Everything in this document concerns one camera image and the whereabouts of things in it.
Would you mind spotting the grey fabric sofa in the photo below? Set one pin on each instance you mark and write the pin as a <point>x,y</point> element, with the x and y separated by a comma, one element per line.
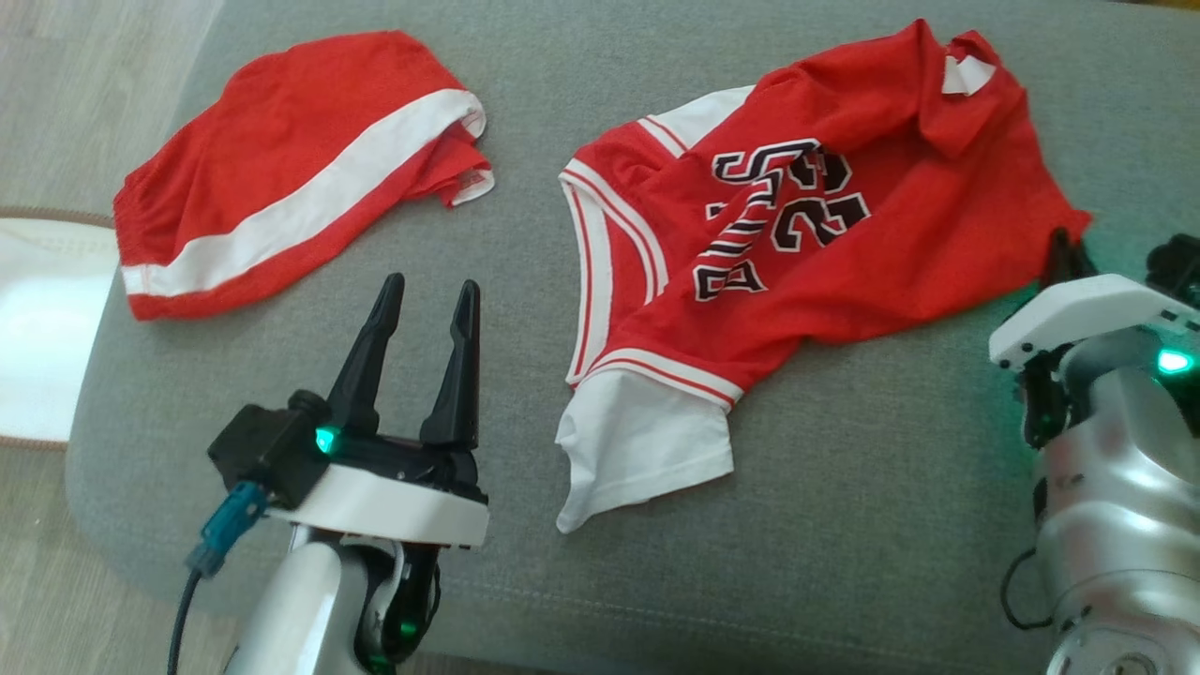
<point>844,562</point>

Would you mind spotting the red shorts with white stripe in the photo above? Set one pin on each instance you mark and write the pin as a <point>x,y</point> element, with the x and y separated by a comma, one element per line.
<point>281,159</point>

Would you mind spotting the red basketball jersey white trim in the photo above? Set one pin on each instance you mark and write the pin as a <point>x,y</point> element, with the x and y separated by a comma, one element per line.
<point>844,234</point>

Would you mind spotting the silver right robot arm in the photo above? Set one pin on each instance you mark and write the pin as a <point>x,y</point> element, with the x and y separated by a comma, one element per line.
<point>1116,487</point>

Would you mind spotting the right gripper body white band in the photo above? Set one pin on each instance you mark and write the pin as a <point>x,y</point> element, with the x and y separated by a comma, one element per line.
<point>1078,309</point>

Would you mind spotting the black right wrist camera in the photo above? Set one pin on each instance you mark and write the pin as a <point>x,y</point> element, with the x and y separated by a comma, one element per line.
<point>1177,267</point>

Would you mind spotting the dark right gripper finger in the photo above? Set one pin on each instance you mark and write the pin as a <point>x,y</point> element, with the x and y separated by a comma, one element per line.
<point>1085,265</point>
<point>1057,258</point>

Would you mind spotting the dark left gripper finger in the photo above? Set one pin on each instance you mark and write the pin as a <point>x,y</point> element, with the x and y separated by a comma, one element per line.
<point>459,384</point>
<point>367,366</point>

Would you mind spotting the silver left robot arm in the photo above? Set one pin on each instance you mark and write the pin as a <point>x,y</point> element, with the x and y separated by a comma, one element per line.
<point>300,609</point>

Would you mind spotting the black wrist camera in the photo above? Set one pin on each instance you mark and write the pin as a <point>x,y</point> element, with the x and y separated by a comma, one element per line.
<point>1177,267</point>
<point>267,445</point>

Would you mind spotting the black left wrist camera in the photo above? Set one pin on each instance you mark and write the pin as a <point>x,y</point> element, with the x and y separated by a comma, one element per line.
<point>267,445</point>

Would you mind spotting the white round floor mat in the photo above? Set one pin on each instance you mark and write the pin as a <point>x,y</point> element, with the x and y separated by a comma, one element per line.
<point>47,337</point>

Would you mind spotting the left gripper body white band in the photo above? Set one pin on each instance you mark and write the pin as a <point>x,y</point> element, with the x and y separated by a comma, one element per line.
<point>394,502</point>

